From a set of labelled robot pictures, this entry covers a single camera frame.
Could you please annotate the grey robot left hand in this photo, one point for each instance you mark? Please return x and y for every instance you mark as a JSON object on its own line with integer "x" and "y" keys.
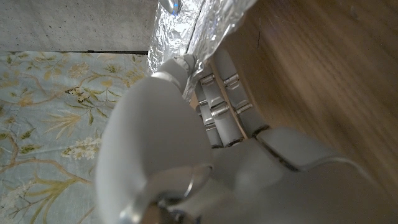
{"x": 155, "y": 140}

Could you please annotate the aluminum foil sheet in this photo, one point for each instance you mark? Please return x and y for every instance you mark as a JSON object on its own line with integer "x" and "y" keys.
{"x": 174, "y": 34}

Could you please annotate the black backdrop stand pole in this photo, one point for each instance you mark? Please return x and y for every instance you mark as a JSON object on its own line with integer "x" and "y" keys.
{"x": 109, "y": 52}

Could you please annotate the floral backdrop cloth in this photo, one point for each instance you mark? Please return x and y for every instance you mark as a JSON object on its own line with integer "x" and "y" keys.
{"x": 46, "y": 124}

